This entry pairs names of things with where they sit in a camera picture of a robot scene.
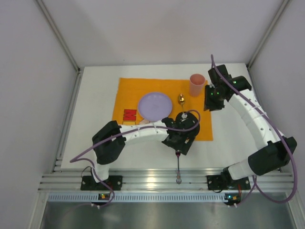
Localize pink plastic cup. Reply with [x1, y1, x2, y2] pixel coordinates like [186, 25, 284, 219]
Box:
[189, 73, 205, 97]

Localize gold spoon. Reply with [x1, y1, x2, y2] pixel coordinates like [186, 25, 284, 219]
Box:
[178, 94, 185, 114]

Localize iridescent purple fork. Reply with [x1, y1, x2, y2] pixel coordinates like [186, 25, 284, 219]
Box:
[175, 150, 182, 185]

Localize lavender plastic plate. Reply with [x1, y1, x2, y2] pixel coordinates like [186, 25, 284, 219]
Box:
[137, 92, 173, 122]

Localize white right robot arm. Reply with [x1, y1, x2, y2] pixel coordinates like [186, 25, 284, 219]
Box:
[204, 64, 297, 185]

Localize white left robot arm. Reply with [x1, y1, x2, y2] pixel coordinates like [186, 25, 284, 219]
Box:
[92, 112, 200, 183]

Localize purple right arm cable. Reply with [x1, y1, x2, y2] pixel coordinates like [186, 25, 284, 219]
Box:
[211, 54, 299, 206]

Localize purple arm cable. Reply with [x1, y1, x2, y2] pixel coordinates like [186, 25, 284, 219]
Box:
[69, 109, 201, 208]
[211, 54, 299, 206]

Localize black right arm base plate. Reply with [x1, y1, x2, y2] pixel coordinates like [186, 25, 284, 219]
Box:
[206, 175, 251, 192]

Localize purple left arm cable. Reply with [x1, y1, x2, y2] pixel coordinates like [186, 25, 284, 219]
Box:
[69, 109, 201, 208]

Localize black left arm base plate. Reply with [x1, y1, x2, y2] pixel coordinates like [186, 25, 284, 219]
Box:
[80, 175, 123, 191]

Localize right corner aluminium post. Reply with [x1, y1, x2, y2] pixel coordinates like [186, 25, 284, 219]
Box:
[246, 0, 292, 70]

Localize corner aluminium post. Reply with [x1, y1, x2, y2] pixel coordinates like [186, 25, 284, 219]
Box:
[246, 0, 292, 70]
[35, 0, 81, 72]

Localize left corner aluminium post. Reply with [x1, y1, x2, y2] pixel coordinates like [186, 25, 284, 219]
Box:
[35, 0, 81, 72]

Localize aluminium rail frame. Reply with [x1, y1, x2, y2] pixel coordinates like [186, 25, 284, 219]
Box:
[38, 157, 294, 192]

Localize perforated metal cable tray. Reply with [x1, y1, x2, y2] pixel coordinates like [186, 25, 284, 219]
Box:
[48, 192, 240, 203]

